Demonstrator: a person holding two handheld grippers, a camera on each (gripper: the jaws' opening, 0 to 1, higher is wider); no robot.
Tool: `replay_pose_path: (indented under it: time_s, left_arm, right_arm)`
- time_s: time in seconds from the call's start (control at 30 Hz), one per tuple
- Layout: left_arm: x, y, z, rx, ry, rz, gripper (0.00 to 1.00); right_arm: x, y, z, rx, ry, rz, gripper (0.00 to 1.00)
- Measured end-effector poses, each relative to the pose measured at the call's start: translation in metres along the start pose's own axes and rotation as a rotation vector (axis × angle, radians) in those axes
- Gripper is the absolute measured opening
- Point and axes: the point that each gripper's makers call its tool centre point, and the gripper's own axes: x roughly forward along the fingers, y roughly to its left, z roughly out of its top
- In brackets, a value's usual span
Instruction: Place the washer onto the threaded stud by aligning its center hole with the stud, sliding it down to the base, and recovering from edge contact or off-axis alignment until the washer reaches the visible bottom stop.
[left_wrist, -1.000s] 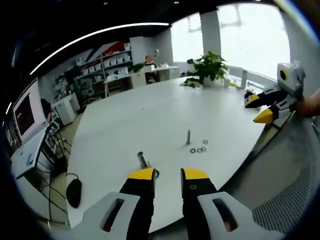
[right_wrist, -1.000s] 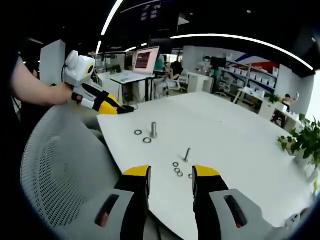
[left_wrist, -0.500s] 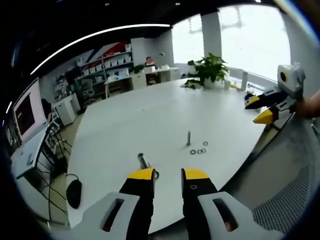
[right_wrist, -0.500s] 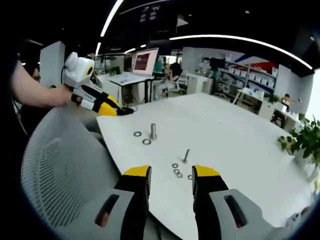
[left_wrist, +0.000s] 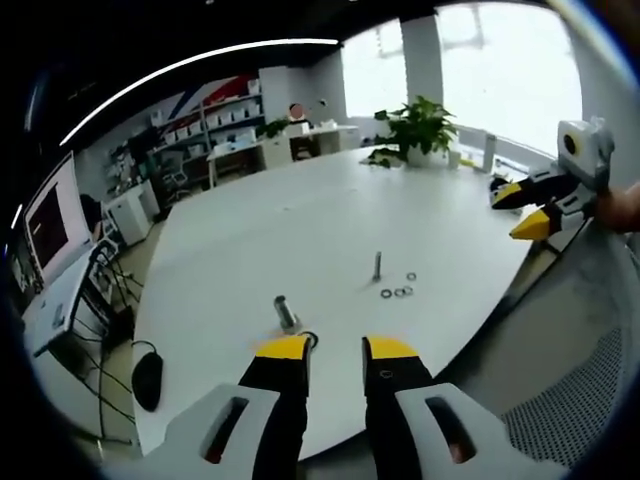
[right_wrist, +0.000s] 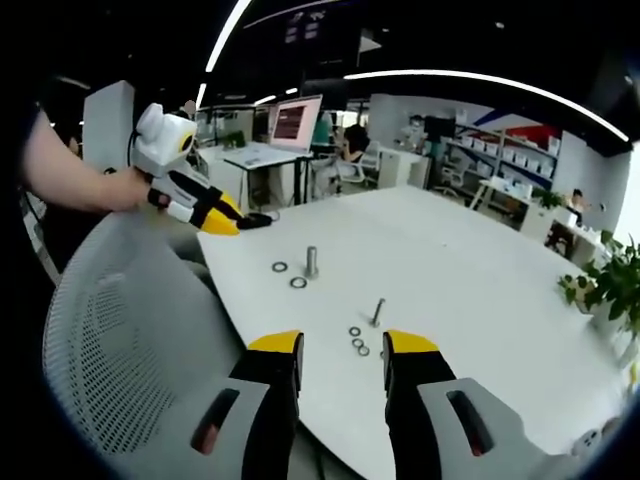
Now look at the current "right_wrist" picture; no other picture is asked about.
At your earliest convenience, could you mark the person's left hand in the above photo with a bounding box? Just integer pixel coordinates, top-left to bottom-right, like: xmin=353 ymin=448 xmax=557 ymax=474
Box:
xmin=102 ymin=165 xmax=174 ymax=215

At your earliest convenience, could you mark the black computer mouse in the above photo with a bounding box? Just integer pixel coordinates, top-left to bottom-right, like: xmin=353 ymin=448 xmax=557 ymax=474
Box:
xmin=237 ymin=212 xmax=274 ymax=231

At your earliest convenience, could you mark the green potted plant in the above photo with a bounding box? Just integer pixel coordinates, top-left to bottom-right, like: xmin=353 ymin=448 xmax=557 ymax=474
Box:
xmin=557 ymin=230 xmax=640 ymax=371

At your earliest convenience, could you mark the shelf with white boxes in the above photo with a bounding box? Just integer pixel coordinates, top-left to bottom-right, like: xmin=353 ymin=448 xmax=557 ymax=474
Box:
xmin=443 ymin=123 xmax=562 ymax=187

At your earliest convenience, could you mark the white standing desk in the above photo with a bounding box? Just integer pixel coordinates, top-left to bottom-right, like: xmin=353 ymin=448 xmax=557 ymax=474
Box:
xmin=219 ymin=141 xmax=315 ymax=209

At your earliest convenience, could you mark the computer monitor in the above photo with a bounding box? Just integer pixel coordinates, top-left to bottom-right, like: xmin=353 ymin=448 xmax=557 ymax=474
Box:
xmin=268 ymin=93 xmax=325 ymax=154

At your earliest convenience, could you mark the white mesh office chair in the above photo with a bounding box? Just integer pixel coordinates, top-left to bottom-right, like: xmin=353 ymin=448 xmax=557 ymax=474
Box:
xmin=42 ymin=209 xmax=256 ymax=480

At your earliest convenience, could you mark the white power strip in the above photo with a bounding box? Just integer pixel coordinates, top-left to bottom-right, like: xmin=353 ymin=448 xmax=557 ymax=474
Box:
xmin=572 ymin=424 xmax=609 ymax=459

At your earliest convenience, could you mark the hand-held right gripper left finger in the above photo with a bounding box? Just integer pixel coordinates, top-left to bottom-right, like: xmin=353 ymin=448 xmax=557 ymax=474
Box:
xmin=189 ymin=329 xmax=306 ymax=480

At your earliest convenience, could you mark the person's dark clothing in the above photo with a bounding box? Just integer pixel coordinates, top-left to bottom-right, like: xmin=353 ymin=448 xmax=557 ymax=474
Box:
xmin=0 ymin=74 xmax=89 ymax=291

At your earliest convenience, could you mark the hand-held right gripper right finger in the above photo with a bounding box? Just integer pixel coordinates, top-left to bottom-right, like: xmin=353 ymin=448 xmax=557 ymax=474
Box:
xmin=382 ymin=328 xmax=551 ymax=480

